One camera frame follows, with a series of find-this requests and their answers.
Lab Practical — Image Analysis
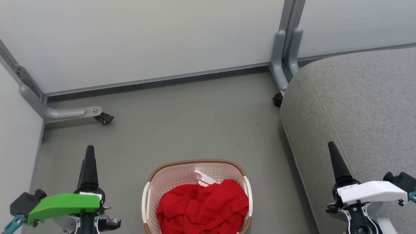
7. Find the red cloth garment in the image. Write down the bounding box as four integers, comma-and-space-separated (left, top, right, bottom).
157, 179, 250, 234

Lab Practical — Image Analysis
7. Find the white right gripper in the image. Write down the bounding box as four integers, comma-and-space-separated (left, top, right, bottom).
326, 141, 408, 234

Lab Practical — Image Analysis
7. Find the grey partition post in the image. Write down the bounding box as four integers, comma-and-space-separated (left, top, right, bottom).
270, 0, 306, 97

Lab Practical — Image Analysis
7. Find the grey fabric sofa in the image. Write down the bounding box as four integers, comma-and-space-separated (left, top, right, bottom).
279, 47, 416, 234

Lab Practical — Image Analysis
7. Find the white perforated laundry basket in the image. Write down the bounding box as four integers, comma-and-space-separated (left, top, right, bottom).
141, 159, 253, 234

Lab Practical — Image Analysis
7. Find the grey partition foot tube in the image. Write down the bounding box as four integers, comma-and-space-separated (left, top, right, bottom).
19, 84, 103, 123

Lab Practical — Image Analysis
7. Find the white cloth garment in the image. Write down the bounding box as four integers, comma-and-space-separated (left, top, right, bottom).
194, 170, 219, 188

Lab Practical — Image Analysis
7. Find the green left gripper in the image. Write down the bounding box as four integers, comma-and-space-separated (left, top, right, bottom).
28, 145, 121, 234

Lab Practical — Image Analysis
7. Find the grey partition frame bracket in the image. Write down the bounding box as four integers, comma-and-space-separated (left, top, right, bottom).
0, 39, 46, 98

